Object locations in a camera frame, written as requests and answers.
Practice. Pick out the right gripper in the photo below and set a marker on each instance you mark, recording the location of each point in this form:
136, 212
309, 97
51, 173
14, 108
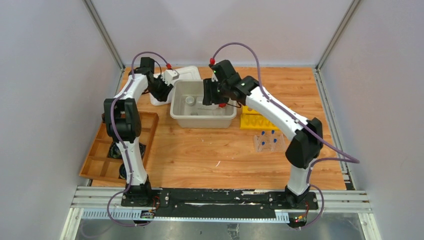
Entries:
209, 97

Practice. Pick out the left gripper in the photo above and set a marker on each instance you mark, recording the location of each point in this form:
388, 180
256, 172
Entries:
162, 92

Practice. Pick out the clear glass beaker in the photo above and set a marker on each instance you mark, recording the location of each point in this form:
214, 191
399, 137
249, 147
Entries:
190, 101

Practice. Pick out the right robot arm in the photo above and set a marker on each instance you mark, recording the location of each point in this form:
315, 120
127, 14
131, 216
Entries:
303, 133

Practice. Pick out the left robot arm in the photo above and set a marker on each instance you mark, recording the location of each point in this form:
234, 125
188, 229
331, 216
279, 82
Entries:
124, 126

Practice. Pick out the white bin lid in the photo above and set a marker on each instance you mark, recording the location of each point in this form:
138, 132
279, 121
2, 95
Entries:
185, 73

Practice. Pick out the beige plastic bin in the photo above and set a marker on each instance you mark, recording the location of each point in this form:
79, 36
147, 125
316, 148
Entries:
199, 115

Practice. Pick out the yellow test tube rack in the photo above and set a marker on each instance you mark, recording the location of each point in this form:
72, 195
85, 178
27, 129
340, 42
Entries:
252, 120

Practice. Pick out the wooden organizer tray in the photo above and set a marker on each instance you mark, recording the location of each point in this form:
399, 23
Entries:
99, 166

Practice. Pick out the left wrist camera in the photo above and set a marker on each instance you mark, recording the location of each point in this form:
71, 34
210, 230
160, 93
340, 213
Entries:
169, 76

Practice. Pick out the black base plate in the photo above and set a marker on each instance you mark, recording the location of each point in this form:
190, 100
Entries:
220, 203

